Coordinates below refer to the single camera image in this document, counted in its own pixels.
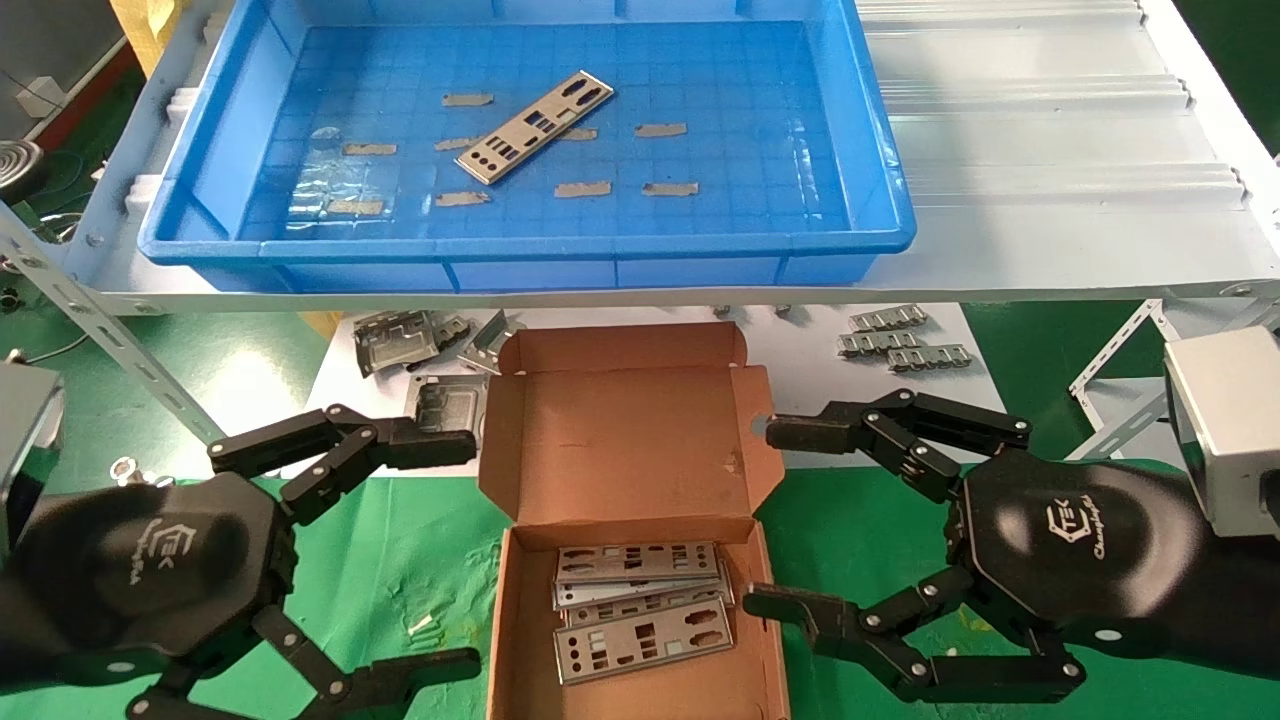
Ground toothed grey metal strip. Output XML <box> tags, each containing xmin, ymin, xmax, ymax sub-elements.
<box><xmin>887</xmin><ymin>344</ymin><xmax>974</xmax><ymax>373</ymax></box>
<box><xmin>838</xmin><ymin>330</ymin><xmax>923</xmax><ymax>358</ymax></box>
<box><xmin>849</xmin><ymin>304</ymin><xmax>929</xmax><ymax>333</ymax></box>

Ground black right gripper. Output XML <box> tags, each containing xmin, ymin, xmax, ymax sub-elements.
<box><xmin>742</xmin><ymin>388</ymin><xmax>1280</xmax><ymax>704</ymax></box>

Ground bent grey metal bracket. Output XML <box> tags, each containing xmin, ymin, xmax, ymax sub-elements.
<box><xmin>458</xmin><ymin>310</ymin><xmax>526</xmax><ymax>377</ymax></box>

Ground green table cloth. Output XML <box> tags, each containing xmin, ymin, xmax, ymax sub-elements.
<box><xmin>0</xmin><ymin>462</ymin><xmax>1280</xmax><ymax>720</ymax></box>

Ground large grey metal bracket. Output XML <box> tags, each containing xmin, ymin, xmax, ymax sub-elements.
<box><xmin>355</xmin><ymin>310</ymin><xmax>441</xmax><ymax>378</ymax></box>

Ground white power adapter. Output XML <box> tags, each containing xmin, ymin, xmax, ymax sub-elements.
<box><xmin>15</xmin><ymin>75</ymin><xmax>66</xmax><ymax>118</ymax></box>

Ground large blue plastic tray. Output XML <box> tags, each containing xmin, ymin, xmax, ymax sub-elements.
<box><xmin>137</xmin><ymin>0</ymin><xmax>917</xmax><ymax>293</ymax></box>

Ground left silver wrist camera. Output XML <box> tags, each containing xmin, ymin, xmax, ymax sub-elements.
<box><xmin>0</xmin><ymin>362</ymin><xmax>66</xmax><ymax>561</ymax></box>

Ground silver metal shield plate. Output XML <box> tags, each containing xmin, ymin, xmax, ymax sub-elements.
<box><xmin>455</xmin><ymin>70</ymin><xmax>615</xmax><ymax>187</ymax></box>
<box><xmin>553</xmin><ymin>598</ymin><xmax>736</xmax><ymax>687</ymax></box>
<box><xmin>565</xmin><ymin>590</ymin><xmax>736</xmax><ymax>629</ymax></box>
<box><xmin>553</xmin><ymin>577</ymin><xmax>729</xmax><ymax>611</ymax></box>
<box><xmin>556</xmin><ymin>541</ymin><xmax>721</xmax><ymax>586</ymax></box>

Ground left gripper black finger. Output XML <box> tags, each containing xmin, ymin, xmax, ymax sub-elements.
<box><xmin>208</xmin><ymin>403</ymin><xmax>479</xmax><ymax>526</ymax></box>

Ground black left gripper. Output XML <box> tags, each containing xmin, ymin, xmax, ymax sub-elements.
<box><xmin>0</xmin><ymin>470</ymin><xmax>483</xmax><ymax>720</ymax></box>

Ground square grey metal bracket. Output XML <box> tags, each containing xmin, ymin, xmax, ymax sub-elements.
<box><xmin>405</xmin><ymin>373</ymin><xmax>489</xmax><ymax>433</ymax></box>

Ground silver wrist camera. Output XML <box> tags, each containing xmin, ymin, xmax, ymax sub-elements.
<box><xmin>0</xmin><ymin>362</ymin><xmax>66</xmax><ymax>561</ymax></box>
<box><xmin>1163</xmin><ymin>325</ymin><xmax>1280</xmax><ymax>541</ymax></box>

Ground clear tape patch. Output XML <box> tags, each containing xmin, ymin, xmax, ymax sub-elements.
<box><xmin>285</xmin><ymin>125</ymin><xmax>396</xmax><ymax>226</ymax></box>

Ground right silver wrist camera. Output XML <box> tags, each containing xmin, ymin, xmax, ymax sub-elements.
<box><xmin>1163</xmin><ymin>325</ymin><xmax>1280</xmax><ymax>541</ymax></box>

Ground brown cardboard box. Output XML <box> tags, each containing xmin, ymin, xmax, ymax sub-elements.
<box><xmin>478</xmin><ymin>322</ymin><xmax>791</xmax><ymax>720</ymax></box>

